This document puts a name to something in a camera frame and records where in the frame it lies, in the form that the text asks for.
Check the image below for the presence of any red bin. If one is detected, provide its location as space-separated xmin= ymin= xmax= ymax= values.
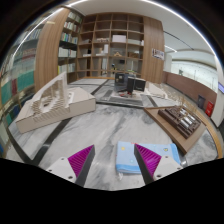
xmin=205 ymin=100 xmax=215 ymax=118

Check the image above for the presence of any black architectural model grey base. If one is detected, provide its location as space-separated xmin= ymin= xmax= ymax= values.
xmin=96 ymin=71 xmax=148 ymax=108

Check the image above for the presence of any wooden cube shelf unit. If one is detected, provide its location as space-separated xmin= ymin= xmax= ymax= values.
xmin=76 ymin=12 xmax=146 ymax=79

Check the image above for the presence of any curved wooden slatted bench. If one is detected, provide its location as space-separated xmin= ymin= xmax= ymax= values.
xmin=186 ymin=102 xmax=224 ymax=160

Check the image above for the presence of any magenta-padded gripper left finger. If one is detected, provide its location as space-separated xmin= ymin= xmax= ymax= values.
xmin=45 ymin=144 xmax=96 ymax=188

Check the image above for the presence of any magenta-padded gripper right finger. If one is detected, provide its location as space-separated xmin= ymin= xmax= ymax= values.
xmin=133 ymin=143 xmax=184 ymax=186

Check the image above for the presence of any dark bookshelf with books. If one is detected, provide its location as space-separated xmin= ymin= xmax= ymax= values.
xmin=57 ymin=8 xmax=84 ymax=84

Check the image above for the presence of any wall poster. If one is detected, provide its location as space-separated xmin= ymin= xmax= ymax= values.
xmin=151 ymin=48 xmax=166 ymax=61

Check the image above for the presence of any glass-fronted bookcase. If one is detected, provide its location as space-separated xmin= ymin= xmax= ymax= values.
xmin=0 ymin=26 xmax=44 ymax=113

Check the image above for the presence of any dark grey bin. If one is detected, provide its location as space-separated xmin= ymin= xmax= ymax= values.
xmin=197 ymin=94 xmax=207 ymax=110

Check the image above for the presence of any white architectural model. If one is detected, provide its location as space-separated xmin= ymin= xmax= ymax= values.
xmin=15 ymin=71 xmax=97 ymax=134

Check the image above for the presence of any light blue printed towel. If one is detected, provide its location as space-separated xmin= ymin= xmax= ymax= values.
xmin=115 ymin=140 xmax=182 ymax=175

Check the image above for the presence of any brown architectural model on board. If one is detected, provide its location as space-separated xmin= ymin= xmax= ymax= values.
xmin=143 ymin=105 xmax=208 ymax=155

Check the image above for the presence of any small white building model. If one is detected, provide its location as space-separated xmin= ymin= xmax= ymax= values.
xmin=146 ymin=81 xmax=168 ymax=98

